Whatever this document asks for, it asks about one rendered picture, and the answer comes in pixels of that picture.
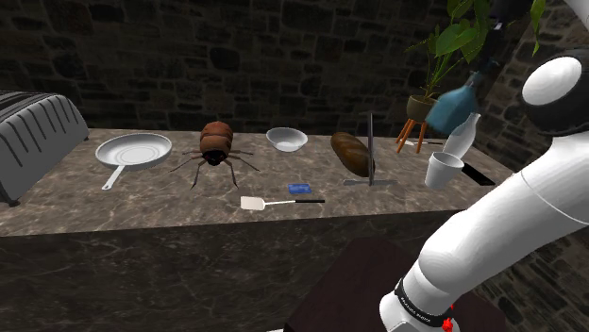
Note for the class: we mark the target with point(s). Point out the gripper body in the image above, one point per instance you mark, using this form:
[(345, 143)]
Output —
[(498, 41)]

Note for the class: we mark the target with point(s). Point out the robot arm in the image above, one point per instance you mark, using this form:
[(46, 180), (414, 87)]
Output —
[(497, 230)]

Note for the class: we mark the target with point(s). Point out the blue bottle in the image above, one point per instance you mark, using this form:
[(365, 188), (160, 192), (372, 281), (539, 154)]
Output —
[(451, 109)]

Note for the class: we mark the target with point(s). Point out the white bottle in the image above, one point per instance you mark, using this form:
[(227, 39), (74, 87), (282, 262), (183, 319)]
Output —
[(462, 138)]

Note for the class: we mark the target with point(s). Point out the potted plant on wooden legs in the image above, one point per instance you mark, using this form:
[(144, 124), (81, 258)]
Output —
[(419, 108)]

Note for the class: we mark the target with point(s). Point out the black flat bar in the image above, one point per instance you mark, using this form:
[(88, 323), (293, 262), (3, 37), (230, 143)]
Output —
[(478, 175)]

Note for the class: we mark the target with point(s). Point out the white cup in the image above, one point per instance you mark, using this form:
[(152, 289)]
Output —
[(441, 171)]

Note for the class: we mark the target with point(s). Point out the grey thin upright stand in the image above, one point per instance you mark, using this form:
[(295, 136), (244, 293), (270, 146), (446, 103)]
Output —
[(370, 138)]

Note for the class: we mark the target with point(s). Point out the brown bread loaf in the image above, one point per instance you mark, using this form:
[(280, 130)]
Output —
[(349, 151)]

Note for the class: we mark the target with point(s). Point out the white bowl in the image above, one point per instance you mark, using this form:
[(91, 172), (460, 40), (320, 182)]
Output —
[(286, 139)]

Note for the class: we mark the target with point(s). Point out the blue flat card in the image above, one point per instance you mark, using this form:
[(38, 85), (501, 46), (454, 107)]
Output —
[(299, 188)]

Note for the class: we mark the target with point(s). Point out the brown insect toy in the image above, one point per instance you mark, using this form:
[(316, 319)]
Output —
[(215, 140)]

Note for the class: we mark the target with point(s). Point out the white frying pan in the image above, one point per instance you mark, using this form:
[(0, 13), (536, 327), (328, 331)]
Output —
[(133, 151)]

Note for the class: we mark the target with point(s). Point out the grey ribbed toaster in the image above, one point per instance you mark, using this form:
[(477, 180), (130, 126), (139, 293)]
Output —
[(32, 147)]

